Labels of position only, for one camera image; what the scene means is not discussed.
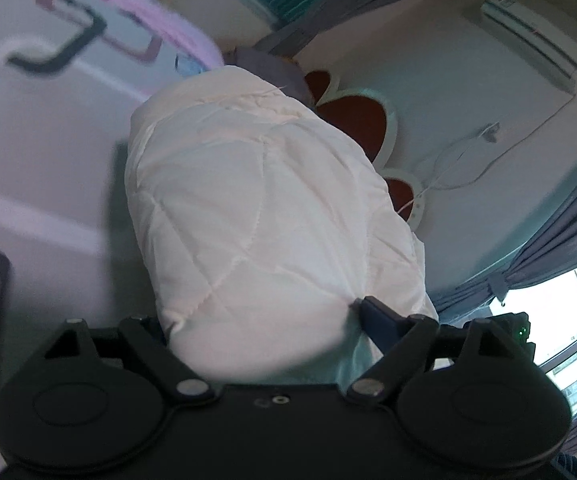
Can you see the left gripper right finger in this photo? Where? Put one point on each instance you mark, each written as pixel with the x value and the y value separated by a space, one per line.
pixel 404 342

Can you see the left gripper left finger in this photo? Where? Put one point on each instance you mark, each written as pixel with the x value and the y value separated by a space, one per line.
pixel 147 344

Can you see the cream quilted puffer jacket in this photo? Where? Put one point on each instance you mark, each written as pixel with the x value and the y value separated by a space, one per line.
pixel 260 226

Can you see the folded clothes pile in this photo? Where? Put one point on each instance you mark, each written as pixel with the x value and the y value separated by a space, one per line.
pixel 283 73

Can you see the patterned bed sheet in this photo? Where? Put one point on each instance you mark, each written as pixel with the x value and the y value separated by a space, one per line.
pixel 72 72

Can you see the grey curtain side window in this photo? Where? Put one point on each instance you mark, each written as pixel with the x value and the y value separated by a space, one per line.
pixel 541 280

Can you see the red white headboard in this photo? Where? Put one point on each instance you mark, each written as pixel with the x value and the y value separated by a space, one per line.
pixel 371 121

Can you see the white air conditioner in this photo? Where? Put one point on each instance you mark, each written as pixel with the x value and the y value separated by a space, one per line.
pixel 546 45

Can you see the wall socket with plug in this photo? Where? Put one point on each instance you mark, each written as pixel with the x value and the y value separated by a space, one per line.
pixel 489 133

